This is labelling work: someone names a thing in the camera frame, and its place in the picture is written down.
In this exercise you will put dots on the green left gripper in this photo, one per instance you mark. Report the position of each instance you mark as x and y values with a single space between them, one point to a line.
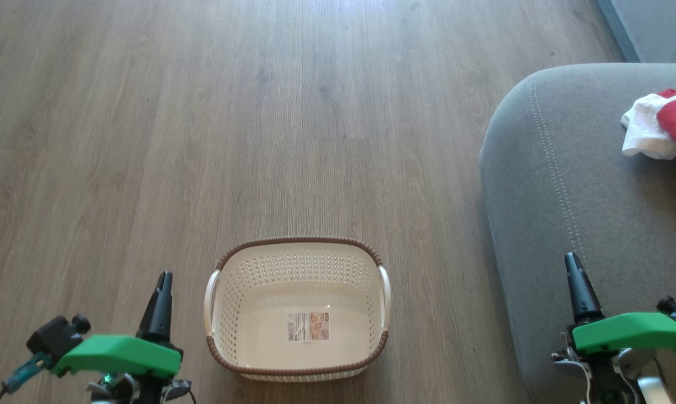
119 353

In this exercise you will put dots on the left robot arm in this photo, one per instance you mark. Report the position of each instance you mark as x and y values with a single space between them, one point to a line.
141 390

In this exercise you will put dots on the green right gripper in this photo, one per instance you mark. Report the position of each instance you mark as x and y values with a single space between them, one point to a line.
632 331

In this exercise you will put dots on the grey fabric sofa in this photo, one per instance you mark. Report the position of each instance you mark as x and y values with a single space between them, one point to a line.
568 196

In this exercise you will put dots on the paper label sticker in basket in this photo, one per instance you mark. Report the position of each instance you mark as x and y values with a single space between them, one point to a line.
307 326

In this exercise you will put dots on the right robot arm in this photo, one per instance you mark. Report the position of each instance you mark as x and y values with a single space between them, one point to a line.
612 379

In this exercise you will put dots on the white cloth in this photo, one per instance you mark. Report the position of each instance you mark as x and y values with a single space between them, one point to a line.
643 129

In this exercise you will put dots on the cream plastic laundry basket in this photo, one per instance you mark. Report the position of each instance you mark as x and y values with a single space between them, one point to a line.
259 314

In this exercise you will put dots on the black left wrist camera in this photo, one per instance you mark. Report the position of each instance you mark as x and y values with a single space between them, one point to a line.
57 336

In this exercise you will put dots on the grey sofa section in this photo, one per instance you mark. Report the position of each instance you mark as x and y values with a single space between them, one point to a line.
657 25

